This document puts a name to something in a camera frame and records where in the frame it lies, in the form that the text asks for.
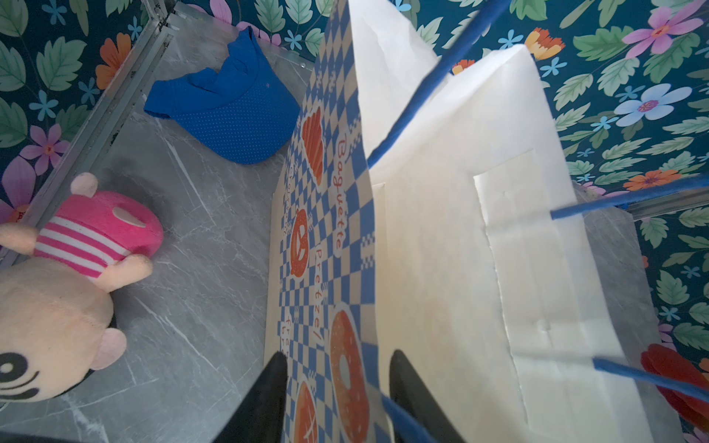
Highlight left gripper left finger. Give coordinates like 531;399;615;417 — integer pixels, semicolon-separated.
213;352;288;443

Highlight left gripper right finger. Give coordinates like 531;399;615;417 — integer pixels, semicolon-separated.
389;350;465;442

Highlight blue checkered paper bag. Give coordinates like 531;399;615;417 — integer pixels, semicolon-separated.
266;1;682;442

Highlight red silicone tongs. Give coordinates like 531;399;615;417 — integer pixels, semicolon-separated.
641;343;709;433

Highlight plush doll pink shirt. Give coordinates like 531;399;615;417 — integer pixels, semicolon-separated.
1;173;164;403

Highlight aluminium frame profile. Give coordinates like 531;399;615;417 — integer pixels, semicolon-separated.
1;1;175;223

